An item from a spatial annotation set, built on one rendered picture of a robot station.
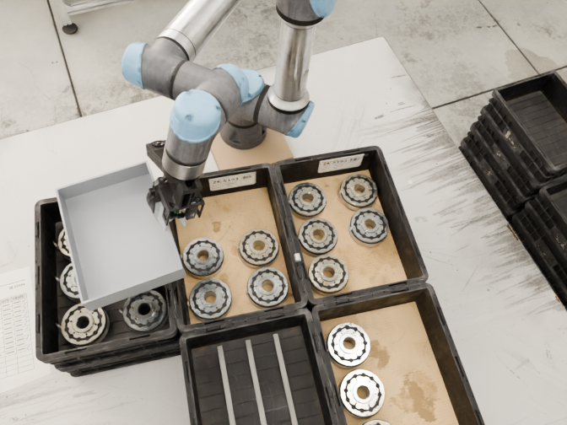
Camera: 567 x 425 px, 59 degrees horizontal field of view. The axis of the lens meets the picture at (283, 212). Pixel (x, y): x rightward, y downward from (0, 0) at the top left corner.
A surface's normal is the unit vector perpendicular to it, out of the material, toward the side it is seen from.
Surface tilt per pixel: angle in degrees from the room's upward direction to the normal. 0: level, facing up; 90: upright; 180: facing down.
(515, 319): 0
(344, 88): 0
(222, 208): 0
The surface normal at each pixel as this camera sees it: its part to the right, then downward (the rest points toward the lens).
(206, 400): 0.06, -0.46
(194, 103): 0.32, -0.54
